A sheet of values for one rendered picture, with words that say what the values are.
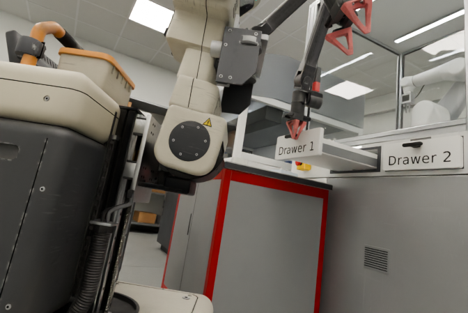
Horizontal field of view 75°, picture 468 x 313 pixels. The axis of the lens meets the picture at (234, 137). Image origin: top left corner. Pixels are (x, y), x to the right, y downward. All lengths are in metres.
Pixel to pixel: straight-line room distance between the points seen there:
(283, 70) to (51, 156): 1.96
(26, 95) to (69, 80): 0.09
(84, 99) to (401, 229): 1.15
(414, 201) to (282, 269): 0.59
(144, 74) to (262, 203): 4.57
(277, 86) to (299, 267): 1.34
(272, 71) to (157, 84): 3.58
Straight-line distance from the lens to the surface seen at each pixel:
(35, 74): 0.76
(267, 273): 1.39
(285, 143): 1.36
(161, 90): 5.65
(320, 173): 1.67
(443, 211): 1.27
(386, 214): 1.38
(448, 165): 1.26
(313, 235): 1.51
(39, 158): 0.70
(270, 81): 2.31
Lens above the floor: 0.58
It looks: 13 degrees up
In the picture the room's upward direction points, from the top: 9 degrees clockwise
